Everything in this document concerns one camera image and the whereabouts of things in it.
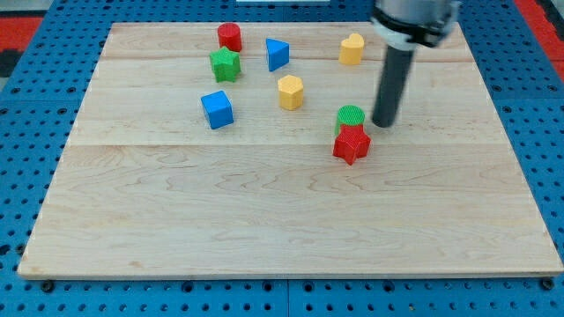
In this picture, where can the blue cube block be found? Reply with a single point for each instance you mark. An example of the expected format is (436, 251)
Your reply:
(217, 109)

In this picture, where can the red cylinder block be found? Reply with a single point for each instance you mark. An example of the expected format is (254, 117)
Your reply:
(229, 36)

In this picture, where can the blue triangle block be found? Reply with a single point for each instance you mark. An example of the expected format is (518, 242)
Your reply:
(278, 53)

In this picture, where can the green cylinder block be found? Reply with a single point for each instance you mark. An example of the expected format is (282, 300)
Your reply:
(349, 115)

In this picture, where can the yellow hexagon block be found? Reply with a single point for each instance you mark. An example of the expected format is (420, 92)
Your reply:
(290, 92)

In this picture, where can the red star block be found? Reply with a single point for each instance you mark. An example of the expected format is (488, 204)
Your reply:
(351, 143)

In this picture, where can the green star block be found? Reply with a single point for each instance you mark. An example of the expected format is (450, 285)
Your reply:
(225, 64)

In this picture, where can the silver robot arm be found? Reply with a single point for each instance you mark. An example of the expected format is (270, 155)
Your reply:
(406, 24)

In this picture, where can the wooden board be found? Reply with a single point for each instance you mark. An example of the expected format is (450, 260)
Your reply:
(145, 189)

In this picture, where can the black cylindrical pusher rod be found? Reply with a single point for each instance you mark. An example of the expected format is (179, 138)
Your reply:
(395, 71)

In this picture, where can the yellow heart block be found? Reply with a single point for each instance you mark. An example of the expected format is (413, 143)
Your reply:
(351, 49)

